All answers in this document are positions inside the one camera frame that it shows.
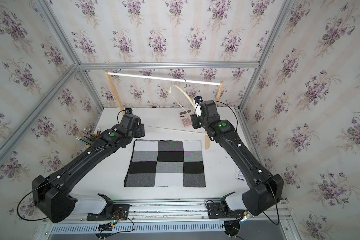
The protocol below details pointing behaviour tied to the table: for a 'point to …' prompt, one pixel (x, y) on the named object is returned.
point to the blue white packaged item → (238, 175)
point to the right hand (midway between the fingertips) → (197, 115)
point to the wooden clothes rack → (207, 142)
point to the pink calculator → (185, 118)
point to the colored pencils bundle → (89, 137)
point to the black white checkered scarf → (166, 163)
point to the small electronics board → (106, 226)
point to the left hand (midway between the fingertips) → (138, 128)
